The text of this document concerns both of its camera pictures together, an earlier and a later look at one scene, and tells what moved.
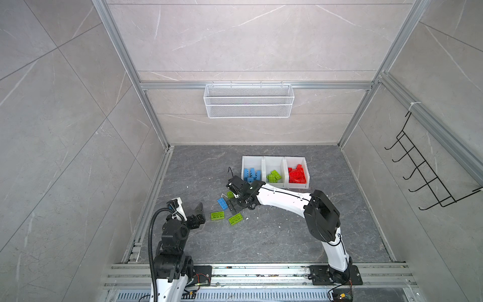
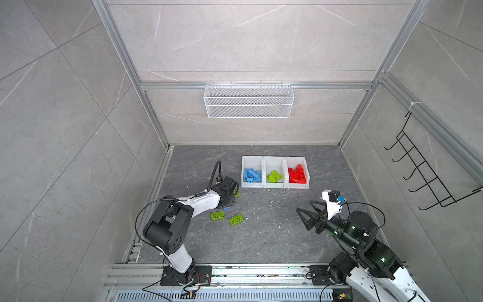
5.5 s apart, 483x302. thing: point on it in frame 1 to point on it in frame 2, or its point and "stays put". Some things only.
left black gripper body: [192, 224] to [231, 196]
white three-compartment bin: [287, 172] stays put
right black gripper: [233, 206] to [322, 218]
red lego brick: [292, 175] stays put
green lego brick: [272, 178] stays put
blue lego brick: [253, 175] stays put
